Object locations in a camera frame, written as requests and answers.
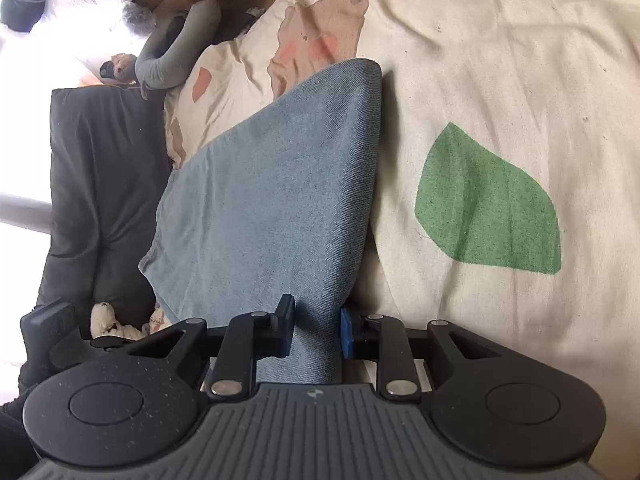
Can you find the brown teddy bear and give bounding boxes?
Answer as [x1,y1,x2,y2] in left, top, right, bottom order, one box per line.
[100,52,138,83]

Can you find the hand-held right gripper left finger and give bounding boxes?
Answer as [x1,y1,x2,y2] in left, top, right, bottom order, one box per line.
[127,294,297,401]

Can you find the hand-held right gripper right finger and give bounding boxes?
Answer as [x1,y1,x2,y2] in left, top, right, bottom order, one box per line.
[340,309,493,401]

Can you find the cream bear print bedsheet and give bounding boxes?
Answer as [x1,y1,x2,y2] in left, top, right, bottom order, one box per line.
[162,0,640,401]

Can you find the blue denim pants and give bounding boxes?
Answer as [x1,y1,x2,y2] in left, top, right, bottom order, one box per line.
[138,58,383,386]

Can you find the grey neck pillow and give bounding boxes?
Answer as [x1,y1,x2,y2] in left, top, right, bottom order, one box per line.
[135,0,222,101]

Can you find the white spotted plush toy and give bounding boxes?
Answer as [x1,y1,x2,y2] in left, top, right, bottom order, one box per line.
[90,301,168,341]

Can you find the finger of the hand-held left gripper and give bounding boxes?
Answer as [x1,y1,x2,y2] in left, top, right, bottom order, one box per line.
[19,299,94,389]

